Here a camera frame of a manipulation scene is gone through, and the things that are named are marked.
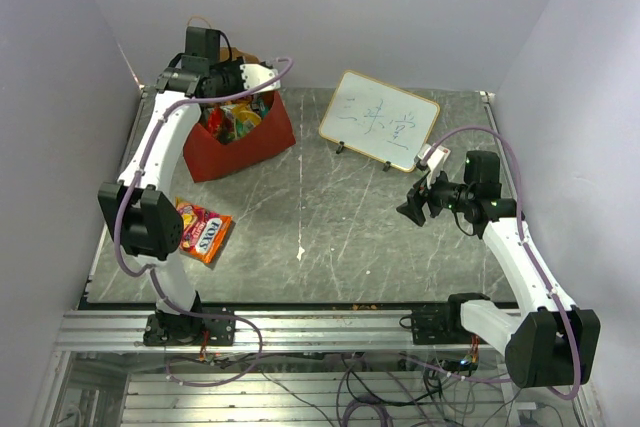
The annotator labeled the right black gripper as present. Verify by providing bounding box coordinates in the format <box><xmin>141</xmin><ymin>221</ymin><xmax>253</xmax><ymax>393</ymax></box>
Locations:
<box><xmin>397</xmin><ymin>163</ymin><xmax>474</xmax><ymax>225</ymax></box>

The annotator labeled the yellow M&M's packet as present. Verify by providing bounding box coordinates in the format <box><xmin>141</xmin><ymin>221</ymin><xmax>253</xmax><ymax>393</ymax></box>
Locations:
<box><xmin>231</xmin><ymin>105</ymin><xmax>262</xmax><ymax>138</ymax></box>

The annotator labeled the red brown paper bag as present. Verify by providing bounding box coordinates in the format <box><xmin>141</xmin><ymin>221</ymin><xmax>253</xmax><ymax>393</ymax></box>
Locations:
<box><xmin>180</xmin><ymin>26</ymin><xmax>295</xmax><ymax>182</ymax></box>

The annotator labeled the teal Fox's candy bag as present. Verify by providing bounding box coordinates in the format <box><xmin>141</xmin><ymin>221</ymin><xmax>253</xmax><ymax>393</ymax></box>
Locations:
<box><xmin>250</xmin><ymin>94</ymin><xmax>272</xmax><ymax>119</ymax></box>

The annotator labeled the red snack packet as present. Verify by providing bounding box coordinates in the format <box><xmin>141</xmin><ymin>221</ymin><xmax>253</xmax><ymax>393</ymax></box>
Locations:
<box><xmin>206</xmin><ymin>106</ymin><xmax>236</xmax><ymax>145</ymax></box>

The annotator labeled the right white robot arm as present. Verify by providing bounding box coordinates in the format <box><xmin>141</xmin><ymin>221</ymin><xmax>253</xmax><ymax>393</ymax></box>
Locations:
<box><xmin>397</xmin><ymin>147</ymin><xmax>601</xmax><ymax>388</ymax></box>

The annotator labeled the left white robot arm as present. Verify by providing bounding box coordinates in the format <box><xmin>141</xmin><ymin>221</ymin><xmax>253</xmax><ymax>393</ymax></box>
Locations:
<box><xmin>98</xmin><ymin>26</ymin><xmax>248</xmax><ymax>344</ymax></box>

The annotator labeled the small whiteboard with writing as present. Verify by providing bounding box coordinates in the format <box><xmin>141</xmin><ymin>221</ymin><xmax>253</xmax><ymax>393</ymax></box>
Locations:
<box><xmin>319</xmin><ymin>70</ymin><xmax>440</xmax><ymax>172</ymax></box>

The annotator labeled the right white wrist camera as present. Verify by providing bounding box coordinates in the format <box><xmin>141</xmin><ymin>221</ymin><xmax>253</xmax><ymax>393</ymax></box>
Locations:
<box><xmin>414</xmin><ymin>143</ymin><xmax>450</xmax><ymax>177</ymax></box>

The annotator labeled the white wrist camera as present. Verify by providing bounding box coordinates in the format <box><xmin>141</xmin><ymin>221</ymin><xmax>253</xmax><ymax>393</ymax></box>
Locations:
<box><xmin>240</xmin><ymin>63</ymin><xmax>281</xmax><ymax>93</ymax></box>
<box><xmin>414</xmin><ymin>143</ymin><xmax>450</xmax><ymax>177</ymax></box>

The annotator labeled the loose cable bundle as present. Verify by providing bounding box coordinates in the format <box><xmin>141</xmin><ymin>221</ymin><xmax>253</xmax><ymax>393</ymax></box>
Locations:
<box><xmin>164</xmin><ymin>319</ymin><xmax>546</xmax><ymax>427</ymax></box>

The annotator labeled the aluminium rail frame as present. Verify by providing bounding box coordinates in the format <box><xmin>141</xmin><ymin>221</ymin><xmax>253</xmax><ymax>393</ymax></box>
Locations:
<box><xmin>32</xmin><ymin>304</ymin><xmax>604</xmax><ymax>426</ymax></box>

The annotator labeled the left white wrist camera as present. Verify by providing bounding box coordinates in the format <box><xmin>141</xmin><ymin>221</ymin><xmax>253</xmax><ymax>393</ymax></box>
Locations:
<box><xmin>240</xmin><ymin>63</ymin><xmax>281</xmax><ymax>93</ymax></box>

